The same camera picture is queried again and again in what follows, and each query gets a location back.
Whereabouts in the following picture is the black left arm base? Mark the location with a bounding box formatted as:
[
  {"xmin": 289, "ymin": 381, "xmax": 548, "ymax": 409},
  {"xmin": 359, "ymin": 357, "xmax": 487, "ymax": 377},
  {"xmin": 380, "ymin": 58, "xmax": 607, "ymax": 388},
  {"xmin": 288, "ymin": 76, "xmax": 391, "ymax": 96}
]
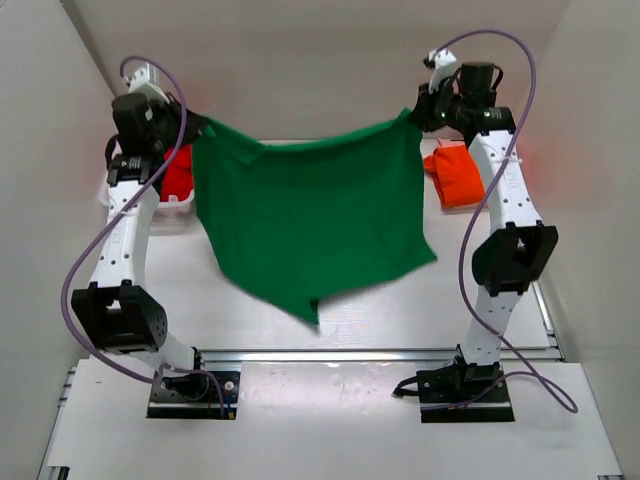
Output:
[{"xmin": 146, "ymin": 364, "xmax": 241, "ymax": 421}]

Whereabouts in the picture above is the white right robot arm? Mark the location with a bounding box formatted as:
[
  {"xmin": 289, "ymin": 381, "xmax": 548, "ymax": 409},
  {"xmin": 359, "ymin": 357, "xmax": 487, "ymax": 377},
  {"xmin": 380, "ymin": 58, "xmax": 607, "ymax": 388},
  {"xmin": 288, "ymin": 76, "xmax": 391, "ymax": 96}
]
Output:
[{"xmin": 411, "ymin": 55, "xmax": 559, "ymax": 401}]

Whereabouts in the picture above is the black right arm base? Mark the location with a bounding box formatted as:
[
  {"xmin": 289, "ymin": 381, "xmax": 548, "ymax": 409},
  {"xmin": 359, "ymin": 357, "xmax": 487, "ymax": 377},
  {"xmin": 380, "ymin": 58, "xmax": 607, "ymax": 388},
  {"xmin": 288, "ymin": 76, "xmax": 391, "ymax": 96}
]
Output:
[{"xmin": 392, "ymin": 357, "xmax": 515, "ymax": 424}]

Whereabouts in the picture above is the pink folded t shirt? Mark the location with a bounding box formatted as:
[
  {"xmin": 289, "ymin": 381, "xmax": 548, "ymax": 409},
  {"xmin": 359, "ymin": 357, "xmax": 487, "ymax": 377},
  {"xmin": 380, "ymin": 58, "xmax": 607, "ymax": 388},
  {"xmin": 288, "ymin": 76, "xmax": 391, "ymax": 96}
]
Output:
[{"xmin": 437, "ymin": 138, "xmax": 465, "ymax": 148}]

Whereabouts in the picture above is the aluminium rail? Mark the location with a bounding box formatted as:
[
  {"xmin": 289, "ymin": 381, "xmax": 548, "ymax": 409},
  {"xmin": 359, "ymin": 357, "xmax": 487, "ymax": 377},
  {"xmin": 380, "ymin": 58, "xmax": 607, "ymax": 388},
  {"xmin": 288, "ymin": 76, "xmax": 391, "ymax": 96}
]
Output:
[{"xmin": 199, "ymin": 348, "xmax": 561, "ymax": 364}]

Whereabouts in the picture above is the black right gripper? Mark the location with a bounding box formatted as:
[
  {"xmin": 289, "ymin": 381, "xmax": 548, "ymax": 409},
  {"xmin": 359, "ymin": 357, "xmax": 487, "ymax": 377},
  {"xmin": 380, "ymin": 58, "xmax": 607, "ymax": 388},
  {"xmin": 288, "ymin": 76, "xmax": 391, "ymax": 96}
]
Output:
[{"xmin": 410, "ymin": 78, "xmax": 468, "ymax": 135}]

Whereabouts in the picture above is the orange folded t shirt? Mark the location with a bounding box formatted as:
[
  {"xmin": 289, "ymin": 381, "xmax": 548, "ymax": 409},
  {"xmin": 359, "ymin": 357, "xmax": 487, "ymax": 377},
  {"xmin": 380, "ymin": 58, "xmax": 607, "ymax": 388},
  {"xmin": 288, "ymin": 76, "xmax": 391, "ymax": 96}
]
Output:
[{"xmin": 423, "ymin": 144, "xmax": 485, "ymax": 210}]

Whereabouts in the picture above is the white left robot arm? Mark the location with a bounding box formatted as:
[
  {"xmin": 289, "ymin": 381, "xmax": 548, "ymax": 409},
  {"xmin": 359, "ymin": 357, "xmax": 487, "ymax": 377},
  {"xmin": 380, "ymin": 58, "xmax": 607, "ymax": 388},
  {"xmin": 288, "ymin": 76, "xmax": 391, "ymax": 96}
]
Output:
[{"xmin": 61, "ymin": 92, "xmax": 209, "ymax": 398}]

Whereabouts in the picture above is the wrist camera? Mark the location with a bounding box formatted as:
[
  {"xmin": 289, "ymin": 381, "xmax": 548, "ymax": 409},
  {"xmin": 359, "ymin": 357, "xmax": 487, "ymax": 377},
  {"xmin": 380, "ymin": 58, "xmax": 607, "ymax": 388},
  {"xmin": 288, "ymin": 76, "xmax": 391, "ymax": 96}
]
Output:
[
  {"xmin": 122, "ymin": 63, "xmax": 169, "ymax": 103},
  {"xmin": 424, "ymin": 48, "xmax": 458, "ymax": 94}
]

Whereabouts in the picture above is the white plastic basket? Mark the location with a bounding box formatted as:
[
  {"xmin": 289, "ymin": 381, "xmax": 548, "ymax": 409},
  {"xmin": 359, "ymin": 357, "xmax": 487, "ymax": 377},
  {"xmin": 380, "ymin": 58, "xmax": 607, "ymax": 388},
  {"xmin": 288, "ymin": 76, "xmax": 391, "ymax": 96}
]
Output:
[{"xmin": 98, "ymin": 162, "xmax": 195, "ymax": 217}]

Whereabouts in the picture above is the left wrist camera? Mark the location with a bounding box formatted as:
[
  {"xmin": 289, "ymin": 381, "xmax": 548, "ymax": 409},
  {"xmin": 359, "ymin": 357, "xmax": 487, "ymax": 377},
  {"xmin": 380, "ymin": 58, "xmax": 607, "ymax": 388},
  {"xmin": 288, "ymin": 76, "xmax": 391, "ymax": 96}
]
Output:
[{"xmin": 122, "ymin": 63, "xmax": 169, "ymax": 103}]

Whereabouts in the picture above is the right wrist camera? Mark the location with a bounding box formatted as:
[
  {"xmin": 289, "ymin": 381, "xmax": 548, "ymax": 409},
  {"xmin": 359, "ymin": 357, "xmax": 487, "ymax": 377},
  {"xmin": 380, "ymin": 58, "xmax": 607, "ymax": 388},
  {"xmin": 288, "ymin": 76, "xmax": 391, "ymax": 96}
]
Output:
[{"xmin": 424, "ymin": 48, "xmax": 458, "ymax": 94}]

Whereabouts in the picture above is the red t shirt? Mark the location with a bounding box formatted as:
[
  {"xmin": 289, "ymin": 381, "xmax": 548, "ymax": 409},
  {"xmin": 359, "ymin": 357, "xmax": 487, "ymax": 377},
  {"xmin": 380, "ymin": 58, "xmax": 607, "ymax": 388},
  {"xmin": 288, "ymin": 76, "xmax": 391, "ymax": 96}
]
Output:
[{"xmin": 160, "ymin": 145, "xmax": 194, "ymax": 203}]

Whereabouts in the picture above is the green t shirt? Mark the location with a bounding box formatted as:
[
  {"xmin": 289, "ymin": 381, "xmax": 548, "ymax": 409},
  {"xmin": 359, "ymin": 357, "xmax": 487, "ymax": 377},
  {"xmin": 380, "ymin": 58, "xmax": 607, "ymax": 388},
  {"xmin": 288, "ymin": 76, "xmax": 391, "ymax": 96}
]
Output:
[{"xmin": 192, "ymin": 110, "xmax": 436, "ymax": 324}]

